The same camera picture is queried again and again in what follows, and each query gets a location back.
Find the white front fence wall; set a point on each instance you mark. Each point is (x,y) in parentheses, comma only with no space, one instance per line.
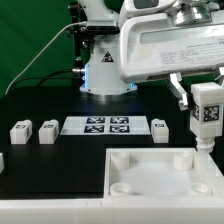
(193,210)

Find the white left fence piece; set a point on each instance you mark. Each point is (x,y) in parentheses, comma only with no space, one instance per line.
(1,163)

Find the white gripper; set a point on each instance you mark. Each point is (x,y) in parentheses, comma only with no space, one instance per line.
(151,46)

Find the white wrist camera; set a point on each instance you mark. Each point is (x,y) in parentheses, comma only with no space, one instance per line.
(131,8)

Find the white square tabletop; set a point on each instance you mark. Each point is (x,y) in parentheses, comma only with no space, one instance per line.
(155,172)

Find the white sheet with tags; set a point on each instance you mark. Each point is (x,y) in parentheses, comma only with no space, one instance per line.
(105,125)

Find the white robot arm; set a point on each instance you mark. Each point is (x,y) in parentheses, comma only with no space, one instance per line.
(102,71)

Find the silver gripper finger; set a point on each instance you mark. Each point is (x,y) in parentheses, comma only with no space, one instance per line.
(220,75)

